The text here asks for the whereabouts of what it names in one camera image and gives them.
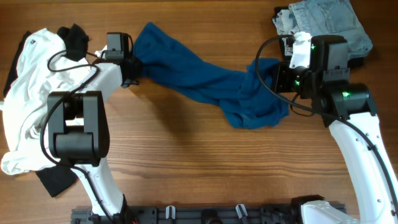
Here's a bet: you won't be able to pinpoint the right black cable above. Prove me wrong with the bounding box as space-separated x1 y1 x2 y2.
254 34 398 218

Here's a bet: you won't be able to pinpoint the black cable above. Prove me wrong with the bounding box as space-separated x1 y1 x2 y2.
254 34 398 218
39 33 134 224

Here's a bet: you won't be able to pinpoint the folded light blue jeans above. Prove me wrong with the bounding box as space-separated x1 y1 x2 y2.
272 0 373 59

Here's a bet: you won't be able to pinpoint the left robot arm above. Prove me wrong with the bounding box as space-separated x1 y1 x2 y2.
40 32 143 223

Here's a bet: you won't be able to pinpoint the white shirt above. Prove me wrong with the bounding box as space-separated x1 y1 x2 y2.
1 29 94 175

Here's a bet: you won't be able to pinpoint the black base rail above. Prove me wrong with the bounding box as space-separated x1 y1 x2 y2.
70 203 348 224

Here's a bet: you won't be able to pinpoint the folded black garment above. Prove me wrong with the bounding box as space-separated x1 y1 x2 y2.
272 6 364 69

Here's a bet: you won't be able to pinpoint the black garment left pile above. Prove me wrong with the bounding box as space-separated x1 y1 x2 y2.
1 24 89 197

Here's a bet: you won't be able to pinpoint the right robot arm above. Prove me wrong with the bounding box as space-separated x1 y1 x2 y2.
271 32 397 223

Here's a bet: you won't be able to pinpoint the blue polo shirt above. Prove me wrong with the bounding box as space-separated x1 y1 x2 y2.
133 22 289 129

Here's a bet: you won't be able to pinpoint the left black cable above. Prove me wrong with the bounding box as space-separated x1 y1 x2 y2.
39 33 134 224

